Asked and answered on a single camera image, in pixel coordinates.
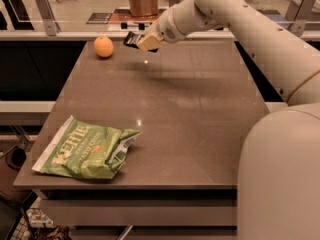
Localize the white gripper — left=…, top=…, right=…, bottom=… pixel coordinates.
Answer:
left=137, top=8, right=186, bottom=52

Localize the black rxbar chocolate bar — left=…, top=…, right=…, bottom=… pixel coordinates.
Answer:
left=123, top=31, right=158, bottom=53

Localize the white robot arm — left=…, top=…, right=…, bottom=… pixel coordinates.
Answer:
left=138, top=0, right=320, bottom=240

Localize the orange fruit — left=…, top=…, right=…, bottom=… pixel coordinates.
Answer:
left=94, top=37, right=114, bottom=58

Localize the green kettle chips bag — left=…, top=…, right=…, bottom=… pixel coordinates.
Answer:
left=32, top=116, right=141, bottom=179

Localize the black round bin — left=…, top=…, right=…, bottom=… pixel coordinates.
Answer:
left=5, top=147, right=26, bottom=171

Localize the grey table drawer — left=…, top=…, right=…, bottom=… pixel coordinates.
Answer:
left=40, top=200, right=237, bottom=226

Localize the left metal glass bracket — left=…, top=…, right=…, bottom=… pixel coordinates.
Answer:
left=35, top=0, right=60, bottom=36

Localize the right metal glass bracket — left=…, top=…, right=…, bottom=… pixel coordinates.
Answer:
left=289, top=0, right=316, bottom=37

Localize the wire basket with items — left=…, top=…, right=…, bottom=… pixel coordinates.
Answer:
left=6, top=208, right=72, bottom=240

